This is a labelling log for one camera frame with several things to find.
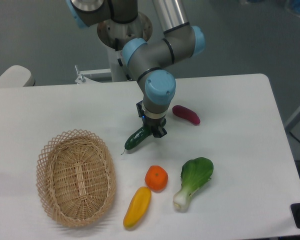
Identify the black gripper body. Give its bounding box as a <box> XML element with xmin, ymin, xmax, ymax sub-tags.
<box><xmin>136</xmin><ymin>101</ymin><xmax>166</xmax><ymax>128</ymax></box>

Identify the green cucumber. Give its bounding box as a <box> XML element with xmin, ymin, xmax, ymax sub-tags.
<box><xmin>121</xmin><ymin>127</ymin><xmax>148</xmax><ymax>155</ymax></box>

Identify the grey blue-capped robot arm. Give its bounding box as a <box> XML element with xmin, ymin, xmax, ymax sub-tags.
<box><xmin>67</xmin><ymin>0</ymin><xmax>206</xmax><ymax>138</ymax></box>

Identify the purple sweet potato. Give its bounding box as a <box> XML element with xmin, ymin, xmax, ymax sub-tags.
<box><xmin>172</xmin><ymin>105</ymin><xmax>201</xmax><ymax>126</ymax></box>

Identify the orange tangerine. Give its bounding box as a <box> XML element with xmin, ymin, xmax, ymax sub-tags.
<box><xmin>144</xmin><ymin>165</ymin><xmax>169</xmax><ymax>192</ymax></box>

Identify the green bok choy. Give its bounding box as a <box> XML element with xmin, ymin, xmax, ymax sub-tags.
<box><xmin>173</xmin><ymin>157</ymin><xmax>214</xmax><ymax>212</ymax></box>

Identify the yellow mango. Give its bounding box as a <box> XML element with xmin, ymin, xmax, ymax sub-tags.
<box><xmin>123</xmin><ymin>186</ymin><xmax>152</xmax><ymax>229</ymax></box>

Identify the woven wicker basket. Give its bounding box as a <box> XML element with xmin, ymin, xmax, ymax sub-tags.
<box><xmin>36</xmin><ymin>129</ymin><xmax>116</xmax><ymax>228</ymax></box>

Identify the white chair armrest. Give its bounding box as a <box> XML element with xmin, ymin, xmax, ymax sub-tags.
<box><xmin>0</xmin><ymin>65</ymin><xmax>36</xmax><ymax>89</ymax></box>

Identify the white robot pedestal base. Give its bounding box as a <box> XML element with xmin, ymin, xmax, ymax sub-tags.
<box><xmin>75</xmin><ymin>12</ymin><xmax>153</xmax><ymax>84</ymax></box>

